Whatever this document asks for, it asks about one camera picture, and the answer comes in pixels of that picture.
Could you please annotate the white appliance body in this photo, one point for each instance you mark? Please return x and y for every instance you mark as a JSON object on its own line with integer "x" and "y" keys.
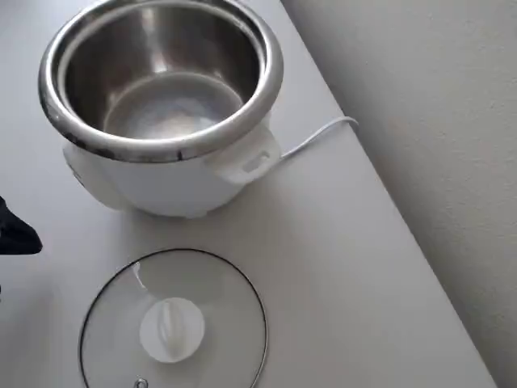
{"x": 161, "y": 186}

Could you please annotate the glass lid with white knob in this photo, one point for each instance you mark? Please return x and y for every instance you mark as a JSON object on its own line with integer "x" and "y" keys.
{"x": 171, "y": 327}

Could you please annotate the stainless steel inner pot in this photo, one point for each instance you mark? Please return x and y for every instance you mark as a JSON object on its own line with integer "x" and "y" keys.
{"x": 161, "y": 81}

